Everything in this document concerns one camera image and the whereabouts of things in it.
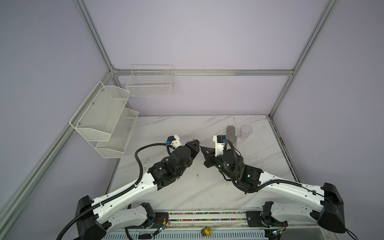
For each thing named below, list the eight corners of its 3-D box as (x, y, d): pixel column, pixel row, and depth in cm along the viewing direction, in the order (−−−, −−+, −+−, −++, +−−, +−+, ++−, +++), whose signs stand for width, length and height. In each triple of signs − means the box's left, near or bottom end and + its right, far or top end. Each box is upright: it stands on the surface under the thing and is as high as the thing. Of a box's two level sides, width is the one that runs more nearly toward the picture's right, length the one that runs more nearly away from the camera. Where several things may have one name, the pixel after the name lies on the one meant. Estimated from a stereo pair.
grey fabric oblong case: (226, 142, 106) (227, 140, 104) (226, 127, 116) (227, 124, 113) (234, 143, 106) (235, 141, 103) (234, 128, 115) (235, 125, 113)
